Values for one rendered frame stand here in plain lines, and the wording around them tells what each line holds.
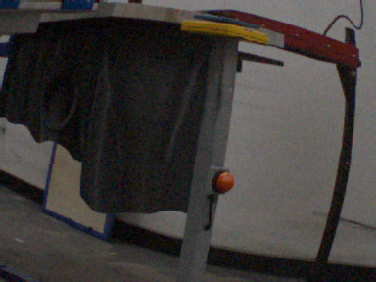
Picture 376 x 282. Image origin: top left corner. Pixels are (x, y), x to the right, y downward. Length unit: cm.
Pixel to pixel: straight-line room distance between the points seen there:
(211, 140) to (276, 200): 264
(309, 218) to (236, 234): 46
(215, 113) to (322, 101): 250
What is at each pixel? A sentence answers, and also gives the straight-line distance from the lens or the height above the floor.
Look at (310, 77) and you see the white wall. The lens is 463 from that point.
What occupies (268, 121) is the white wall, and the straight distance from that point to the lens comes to 479.
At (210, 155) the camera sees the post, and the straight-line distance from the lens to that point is 211.
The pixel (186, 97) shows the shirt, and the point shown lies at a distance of 246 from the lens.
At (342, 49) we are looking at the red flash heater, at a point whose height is 107.
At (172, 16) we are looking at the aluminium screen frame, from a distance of 226.
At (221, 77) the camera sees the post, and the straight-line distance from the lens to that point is 210.
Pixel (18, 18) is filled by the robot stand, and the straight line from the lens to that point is 178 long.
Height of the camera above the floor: 82
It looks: 3 degrees down
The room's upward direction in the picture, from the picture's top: 8 degrees clockwise
